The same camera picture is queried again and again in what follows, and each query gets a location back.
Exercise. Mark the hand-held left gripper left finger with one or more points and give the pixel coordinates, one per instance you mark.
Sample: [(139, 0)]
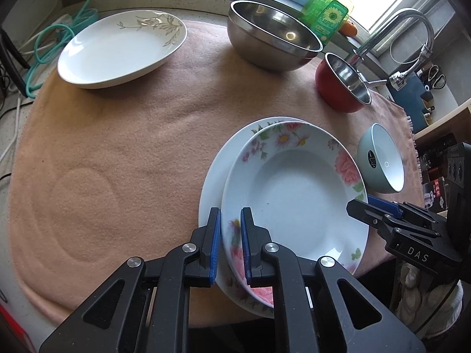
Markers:
[(215, 250)]

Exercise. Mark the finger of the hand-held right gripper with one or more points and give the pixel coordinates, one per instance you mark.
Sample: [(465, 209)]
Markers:
[(386, 206), (368, 213)]

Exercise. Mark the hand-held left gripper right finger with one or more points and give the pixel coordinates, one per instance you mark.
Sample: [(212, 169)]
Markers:
[(245, 250)]

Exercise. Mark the small grey-green bowl white inside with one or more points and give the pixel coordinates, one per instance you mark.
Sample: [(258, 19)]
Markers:
[(384, 161)]

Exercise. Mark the large white floral-rim plate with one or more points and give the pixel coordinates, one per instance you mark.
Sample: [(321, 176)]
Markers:
[(211, 198)]

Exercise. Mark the pink floral deep plate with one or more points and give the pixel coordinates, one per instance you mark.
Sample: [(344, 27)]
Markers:
[(294, 191)]

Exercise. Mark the red bowl steel inside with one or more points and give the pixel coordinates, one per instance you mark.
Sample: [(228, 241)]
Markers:
[(333, 88)]

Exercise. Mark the large stainless steel bowl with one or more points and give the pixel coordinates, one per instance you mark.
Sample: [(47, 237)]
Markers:
[(268, 40)]

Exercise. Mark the white plate grey leaf print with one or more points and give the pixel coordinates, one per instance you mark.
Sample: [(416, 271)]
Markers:
[(117, 51)]

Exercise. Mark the person's right hand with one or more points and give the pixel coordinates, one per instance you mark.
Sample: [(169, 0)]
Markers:
[(412, 294)]

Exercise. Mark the red white box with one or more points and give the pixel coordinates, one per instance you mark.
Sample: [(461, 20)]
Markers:
[(436, 193)]

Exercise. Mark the curved wooden shelf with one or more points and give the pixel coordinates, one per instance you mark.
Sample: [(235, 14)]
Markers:
[(441, 125)]

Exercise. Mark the blue utensil holder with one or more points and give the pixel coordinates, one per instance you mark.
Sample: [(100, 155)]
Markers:
[(414, 99)]

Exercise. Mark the pink fleece towel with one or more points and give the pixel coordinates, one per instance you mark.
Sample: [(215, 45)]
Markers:
[(128, 154)]

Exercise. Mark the orange fruit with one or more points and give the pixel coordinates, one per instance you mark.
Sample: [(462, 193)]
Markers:
[(349, 28)]

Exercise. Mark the chrome kitchen faucet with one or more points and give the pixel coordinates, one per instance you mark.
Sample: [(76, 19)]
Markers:
[(404, 16)]

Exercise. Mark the green dish soap pump bottle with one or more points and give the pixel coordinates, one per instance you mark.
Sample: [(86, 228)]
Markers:
[(327, 11)]

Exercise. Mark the red plastic object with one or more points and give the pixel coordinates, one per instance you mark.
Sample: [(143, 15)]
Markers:
[(11, 331)]

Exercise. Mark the teal power strip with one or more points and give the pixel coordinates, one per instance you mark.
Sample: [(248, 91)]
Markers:
[(86, 16)]

